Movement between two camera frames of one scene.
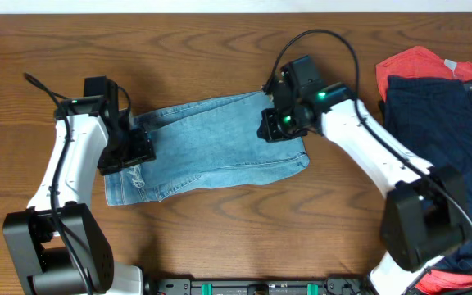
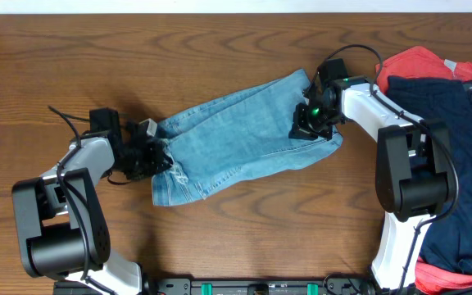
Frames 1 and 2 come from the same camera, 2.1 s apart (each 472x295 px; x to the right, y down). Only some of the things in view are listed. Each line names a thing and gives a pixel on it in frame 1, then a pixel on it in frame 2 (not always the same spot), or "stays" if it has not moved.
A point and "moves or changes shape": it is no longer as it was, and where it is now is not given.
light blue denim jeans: (215, 139) moves or changes shape
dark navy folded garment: (453, 121) stays
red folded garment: (415, 61) stays
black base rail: (294, 286) stays
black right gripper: (277, 126) to (301, 121)
